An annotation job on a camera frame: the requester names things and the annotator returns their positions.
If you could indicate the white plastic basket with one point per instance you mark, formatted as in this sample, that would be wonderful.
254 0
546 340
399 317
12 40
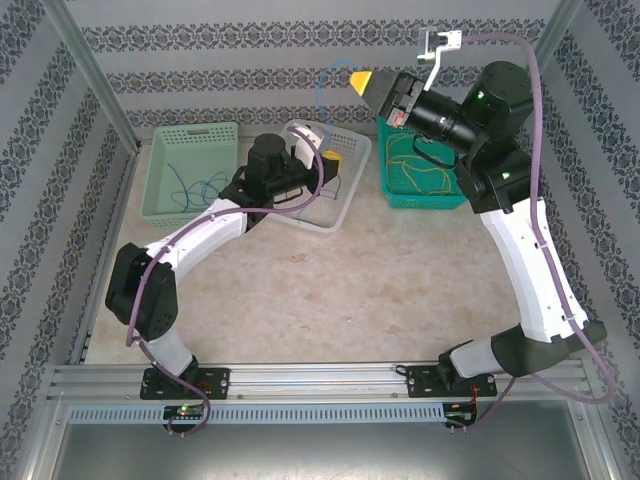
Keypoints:
352 170

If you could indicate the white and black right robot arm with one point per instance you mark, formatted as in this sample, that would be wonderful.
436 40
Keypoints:
530 265

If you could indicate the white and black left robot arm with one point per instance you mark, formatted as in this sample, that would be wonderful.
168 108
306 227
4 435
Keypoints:
200 235

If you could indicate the teal plastic basket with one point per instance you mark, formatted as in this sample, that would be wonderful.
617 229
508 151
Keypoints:
425 200

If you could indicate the light green plastic basket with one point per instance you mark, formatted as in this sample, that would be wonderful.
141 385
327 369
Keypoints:
165 150

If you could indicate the grey metal sheet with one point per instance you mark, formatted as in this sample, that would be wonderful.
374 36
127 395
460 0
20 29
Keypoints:
320 455

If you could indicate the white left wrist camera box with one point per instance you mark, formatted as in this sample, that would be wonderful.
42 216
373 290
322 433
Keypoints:
305 145

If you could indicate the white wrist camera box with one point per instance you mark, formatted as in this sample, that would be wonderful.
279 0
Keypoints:
305 145
447 39

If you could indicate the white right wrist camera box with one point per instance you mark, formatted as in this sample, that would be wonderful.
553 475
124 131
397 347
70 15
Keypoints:
447 39

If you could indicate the aluminium frame post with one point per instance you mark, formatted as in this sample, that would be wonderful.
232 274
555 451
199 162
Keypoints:
94 75
552 30

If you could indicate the aluminium side rail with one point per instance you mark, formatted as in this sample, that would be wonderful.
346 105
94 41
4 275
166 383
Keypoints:
117 210

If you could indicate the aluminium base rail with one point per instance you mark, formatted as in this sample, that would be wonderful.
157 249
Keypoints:
320 380

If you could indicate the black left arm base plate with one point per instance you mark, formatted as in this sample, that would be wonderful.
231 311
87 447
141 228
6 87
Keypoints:
220 382

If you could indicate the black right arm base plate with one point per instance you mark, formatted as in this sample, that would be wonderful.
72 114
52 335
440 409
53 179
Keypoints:
417 382

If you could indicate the aluminium lower frame beam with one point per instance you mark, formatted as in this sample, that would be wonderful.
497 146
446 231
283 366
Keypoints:
50 440
595 440

